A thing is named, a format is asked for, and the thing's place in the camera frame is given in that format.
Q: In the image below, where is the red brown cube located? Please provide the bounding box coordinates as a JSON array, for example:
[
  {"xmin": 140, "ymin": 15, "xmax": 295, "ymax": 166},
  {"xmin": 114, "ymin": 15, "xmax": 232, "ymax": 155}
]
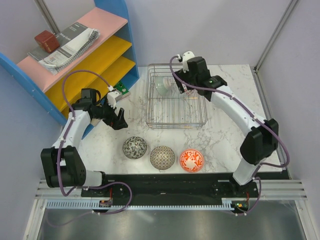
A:
[{"xmin": 34, "ymin": 30, "xmax": 60, "ymax": 53}]

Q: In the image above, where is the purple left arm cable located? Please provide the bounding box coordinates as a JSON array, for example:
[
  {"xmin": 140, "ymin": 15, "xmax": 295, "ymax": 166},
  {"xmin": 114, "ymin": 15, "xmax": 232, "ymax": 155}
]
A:
[{"xmin": 44, "ymin": 69, "xmax": 133, "ymax": 227}]

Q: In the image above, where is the metal wire dish rack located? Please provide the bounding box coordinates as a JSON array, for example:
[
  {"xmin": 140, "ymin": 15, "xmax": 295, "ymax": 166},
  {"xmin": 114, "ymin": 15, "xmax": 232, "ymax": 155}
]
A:
[{"xmin": 145, "ymin": 63, "xmax": 208, "ymax": 129}]

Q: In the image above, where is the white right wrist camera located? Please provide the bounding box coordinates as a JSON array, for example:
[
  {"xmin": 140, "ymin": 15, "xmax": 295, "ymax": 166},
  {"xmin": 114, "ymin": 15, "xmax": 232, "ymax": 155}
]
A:
[{"xmin": 177, "ymin": 50, "xmax": 195, "ymax": 73}]

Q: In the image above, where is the orange white floral bowl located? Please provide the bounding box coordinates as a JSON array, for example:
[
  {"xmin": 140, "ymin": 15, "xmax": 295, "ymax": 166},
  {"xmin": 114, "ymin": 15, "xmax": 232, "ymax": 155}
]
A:
[{"xmin": 179, "ymin": 148, "xmax": 205, "ymax": 173}]

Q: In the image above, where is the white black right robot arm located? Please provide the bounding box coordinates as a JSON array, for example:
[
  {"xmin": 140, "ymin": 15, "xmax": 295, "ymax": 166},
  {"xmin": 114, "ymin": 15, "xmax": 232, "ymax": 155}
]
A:
[{"xmin": 171, "ymin": 52, "xmax": 279, "ymax": 197}]

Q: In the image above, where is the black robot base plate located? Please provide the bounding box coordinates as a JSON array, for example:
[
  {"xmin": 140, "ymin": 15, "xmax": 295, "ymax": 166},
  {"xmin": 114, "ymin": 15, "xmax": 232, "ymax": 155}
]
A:
[{"xmin": 81, "ymin": 173, "xmax": 258, "ymax": 205}]

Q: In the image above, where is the spiral bound setup guide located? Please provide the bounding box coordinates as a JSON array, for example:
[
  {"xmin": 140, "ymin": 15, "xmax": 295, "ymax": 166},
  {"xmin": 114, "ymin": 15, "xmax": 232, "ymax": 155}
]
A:
[{"xmin": 27, "ymin": 22, "xmax": 100, "ymax": 75}]

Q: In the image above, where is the blue pink yellow shelf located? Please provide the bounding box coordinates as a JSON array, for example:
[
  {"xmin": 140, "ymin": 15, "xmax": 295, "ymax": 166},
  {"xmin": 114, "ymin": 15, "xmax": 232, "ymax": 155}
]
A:
[{"xmin": 0, "ymin": 0, "xmax": 139, "ymax": 126}]

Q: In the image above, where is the black white floral bowl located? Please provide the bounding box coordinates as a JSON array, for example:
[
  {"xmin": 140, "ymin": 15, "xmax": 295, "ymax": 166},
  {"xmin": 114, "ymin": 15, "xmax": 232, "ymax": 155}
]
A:
[{"xmin": 122, "ymin": 136, "xmax": 148, "ymax": 160}]

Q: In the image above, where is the aluminium frame rail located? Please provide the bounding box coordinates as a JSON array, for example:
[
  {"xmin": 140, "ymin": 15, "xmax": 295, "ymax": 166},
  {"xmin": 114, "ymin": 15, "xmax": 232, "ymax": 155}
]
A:
[{"xmin": 253, "ymin": 0, "xmax": 300, "ymax": 74}]

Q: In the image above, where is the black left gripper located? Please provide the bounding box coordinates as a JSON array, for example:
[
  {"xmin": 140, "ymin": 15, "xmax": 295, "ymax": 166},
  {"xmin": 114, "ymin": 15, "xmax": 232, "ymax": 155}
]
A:
[{"xmin": 92, "ymin": 97, "xmax": 128, "ymax": 131}]

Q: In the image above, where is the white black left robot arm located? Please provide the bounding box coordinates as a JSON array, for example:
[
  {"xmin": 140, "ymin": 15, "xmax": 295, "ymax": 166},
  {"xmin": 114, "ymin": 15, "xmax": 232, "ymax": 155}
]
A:
[{"xmin": 40, "ymin": 88, "xmax": 128, "ymax": 197}]

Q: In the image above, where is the white slotted cable duct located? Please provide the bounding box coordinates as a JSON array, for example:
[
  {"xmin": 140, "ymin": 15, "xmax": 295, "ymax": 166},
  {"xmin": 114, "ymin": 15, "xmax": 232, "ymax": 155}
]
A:
[{"xmin": 45, "ymin": 199, "xmax": 242, "ymax": 211}]

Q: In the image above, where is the gold lattice pattern bowl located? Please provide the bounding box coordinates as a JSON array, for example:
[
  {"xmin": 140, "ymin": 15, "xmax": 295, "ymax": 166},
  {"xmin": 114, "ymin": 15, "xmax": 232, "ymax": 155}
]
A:
[{"xmin": 150, "ymin": 145, "xmax": 176, "ymax": 170}]

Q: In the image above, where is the pale green ceramic bowl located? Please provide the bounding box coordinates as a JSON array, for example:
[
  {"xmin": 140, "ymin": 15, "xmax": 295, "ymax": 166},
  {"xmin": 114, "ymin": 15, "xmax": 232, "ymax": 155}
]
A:
[{"xmin": 154, "ymin": 76, "xmax": 172, "ymax": 97}]

